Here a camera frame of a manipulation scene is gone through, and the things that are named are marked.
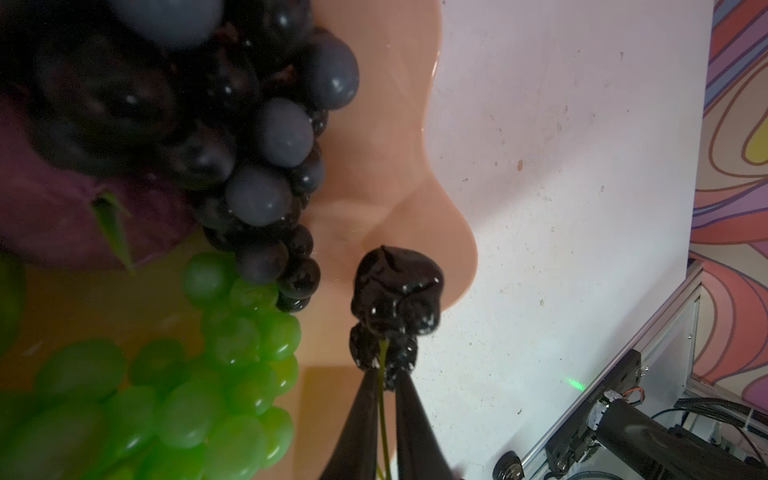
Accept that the black cherry pair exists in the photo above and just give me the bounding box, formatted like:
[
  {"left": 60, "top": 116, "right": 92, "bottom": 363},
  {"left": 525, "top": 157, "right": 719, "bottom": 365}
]
[{"left": 348, "top": 244, "right": 446, "bottom": 480}]

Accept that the pink scalloped fruit bowl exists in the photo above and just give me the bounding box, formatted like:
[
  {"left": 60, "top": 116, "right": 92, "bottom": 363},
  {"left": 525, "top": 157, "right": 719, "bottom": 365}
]
[{"left": 1, "top": 1, "right": 477, "bottom": 479}]

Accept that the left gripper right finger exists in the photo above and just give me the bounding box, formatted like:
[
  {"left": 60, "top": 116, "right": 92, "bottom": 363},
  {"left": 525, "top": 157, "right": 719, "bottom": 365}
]
[{"left": 395, "top": 373, "right": 454, "bottom": 480}]

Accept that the purple round fruit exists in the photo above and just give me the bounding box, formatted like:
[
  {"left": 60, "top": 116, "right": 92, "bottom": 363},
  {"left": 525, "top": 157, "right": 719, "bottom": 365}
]
[{"left": 1, "top": 98, "right": 197, "bottom": 270}]

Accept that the green bumpy round fruit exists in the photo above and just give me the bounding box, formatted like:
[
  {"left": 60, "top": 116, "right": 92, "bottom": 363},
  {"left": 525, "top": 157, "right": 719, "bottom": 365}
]
[{"left": 1, "top": 251, "right": 27, "bottom": 355}]

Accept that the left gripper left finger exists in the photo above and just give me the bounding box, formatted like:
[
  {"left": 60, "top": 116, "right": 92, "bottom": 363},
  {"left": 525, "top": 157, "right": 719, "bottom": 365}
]
[{"left": 319, "top": 370, "right": 379, "bottom": 480}]

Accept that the green grape bunch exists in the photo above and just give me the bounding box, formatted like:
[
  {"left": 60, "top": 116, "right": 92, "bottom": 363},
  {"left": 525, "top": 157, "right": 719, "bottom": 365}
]
[{"left": 1, "top": 253, "right": 302, "bottom": 479}]

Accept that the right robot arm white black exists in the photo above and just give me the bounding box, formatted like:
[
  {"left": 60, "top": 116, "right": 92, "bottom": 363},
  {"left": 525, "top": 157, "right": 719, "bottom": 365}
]
[{"left": 587, "top": 397, "right": 767, "bottom": 480}]

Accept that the dark purple grape bunch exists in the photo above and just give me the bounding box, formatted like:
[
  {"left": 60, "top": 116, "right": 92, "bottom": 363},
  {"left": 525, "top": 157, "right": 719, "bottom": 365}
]
[{"left": 1, "top": 1, "right": 360, "bottom": 312}]

